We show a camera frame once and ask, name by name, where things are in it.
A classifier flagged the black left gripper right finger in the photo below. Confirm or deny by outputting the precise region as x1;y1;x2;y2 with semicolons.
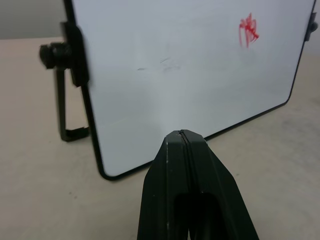
179;129;261;240

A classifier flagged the red marker scribble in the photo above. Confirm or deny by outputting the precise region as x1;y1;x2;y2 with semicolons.
238;12;261;50

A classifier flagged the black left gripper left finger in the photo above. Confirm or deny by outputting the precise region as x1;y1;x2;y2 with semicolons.
136;130;191;240

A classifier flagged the black-framed whiteboard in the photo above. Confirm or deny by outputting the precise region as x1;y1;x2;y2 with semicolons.
62;0;319;182

